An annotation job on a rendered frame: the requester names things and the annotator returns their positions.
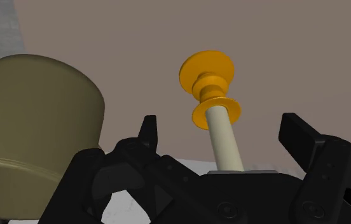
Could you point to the cream candle in yellow holder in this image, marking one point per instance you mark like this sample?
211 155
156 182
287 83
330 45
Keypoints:
214 102

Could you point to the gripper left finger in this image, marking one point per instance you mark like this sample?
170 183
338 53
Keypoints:
132 173

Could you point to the olive green round container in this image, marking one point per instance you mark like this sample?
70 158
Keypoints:
36 130

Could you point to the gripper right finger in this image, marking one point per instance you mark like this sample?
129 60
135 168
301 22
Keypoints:
324 161

